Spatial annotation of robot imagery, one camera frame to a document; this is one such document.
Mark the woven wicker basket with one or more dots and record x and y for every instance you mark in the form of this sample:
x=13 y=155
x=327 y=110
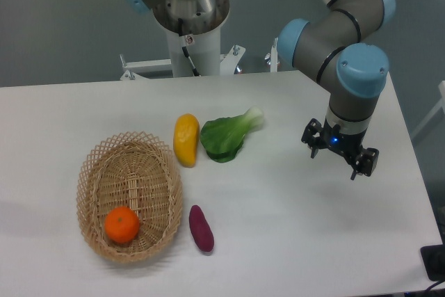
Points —
x=135 y=170

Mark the black device at table edge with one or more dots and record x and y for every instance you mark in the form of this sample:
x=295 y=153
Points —
x=433 y=261

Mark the yellow mango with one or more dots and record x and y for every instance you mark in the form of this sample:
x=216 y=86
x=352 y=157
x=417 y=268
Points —
x=185 y=139

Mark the green bok choy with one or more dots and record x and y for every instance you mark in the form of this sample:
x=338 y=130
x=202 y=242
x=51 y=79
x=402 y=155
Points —
x=222 y=138

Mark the white frame at right edge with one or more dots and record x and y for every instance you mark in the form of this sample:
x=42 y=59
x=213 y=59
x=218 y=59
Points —
x=431 y=119

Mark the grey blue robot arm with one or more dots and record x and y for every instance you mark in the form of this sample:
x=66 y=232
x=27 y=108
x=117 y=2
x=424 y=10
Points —
x=331 y=53

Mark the orange fruit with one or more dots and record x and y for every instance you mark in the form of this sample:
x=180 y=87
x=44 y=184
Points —
x=121 y=225

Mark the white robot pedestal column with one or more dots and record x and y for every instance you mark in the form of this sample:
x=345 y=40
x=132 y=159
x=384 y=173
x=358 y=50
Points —
x=192 y=29

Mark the purple sweet potato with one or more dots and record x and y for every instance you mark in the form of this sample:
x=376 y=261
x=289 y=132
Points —
x=200 y=230

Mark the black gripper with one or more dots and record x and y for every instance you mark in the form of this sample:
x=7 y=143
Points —
x=363 y=160

